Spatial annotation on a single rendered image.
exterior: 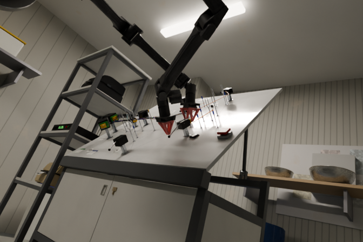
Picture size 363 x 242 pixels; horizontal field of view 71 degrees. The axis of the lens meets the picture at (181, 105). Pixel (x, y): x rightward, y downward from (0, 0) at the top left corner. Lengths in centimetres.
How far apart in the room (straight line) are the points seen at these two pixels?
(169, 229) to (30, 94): 344
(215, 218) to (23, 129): 343
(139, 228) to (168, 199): 18
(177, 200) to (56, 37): 382
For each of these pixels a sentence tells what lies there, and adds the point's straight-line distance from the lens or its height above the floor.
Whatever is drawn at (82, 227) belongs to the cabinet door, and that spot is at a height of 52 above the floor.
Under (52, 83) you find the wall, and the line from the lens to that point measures 435.
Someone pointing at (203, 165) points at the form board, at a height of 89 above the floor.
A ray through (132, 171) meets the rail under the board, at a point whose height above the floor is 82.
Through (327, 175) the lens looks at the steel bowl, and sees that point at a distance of 305.
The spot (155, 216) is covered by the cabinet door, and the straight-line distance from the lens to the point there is 115.
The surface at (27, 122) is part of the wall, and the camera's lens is 417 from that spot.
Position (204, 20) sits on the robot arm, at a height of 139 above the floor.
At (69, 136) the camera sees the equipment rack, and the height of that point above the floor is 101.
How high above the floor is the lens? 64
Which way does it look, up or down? 25 degrees up
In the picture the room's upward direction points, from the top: 17 degrees clockwise
